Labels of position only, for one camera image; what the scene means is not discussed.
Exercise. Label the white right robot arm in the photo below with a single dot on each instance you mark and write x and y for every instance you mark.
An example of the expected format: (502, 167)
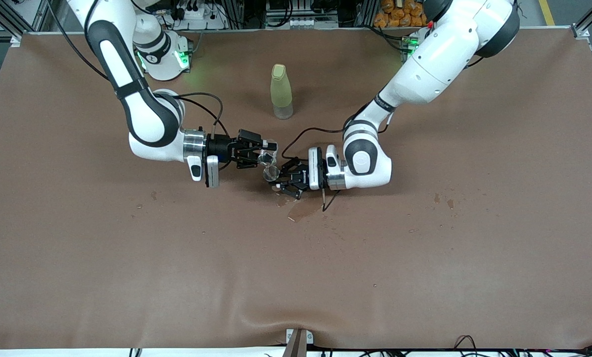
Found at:
(117, 59)

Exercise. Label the white power strip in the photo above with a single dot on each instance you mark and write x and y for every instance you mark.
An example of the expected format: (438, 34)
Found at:
(196, 15)

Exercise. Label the brown liquid puddle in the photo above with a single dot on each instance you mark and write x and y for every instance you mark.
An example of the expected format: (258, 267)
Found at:
(303, 212)

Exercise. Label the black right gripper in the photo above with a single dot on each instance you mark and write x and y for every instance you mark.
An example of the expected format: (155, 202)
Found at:
(220, 147)

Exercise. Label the small clear glass cup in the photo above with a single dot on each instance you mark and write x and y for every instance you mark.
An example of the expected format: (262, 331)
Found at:
(266, 157)

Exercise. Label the brown table cover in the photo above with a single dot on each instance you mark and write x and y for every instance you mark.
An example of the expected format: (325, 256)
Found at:
(296, 277)

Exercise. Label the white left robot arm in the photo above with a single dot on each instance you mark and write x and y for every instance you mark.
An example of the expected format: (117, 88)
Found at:
(439, 54)

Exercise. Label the orange snack bag pile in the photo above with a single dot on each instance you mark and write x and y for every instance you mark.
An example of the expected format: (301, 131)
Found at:
(400, 15)

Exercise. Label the silver metal jigger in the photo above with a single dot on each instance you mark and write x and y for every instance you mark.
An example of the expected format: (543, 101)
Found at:
(271, 173)

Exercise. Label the yellow-green frosted bottle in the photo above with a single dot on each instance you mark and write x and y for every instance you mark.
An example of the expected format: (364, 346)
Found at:
(281, 94)

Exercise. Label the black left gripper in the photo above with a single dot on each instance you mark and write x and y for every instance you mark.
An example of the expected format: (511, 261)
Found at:
(303, 176)

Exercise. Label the grey electronics rack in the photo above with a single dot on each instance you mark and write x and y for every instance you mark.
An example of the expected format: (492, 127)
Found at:
(300, 20)

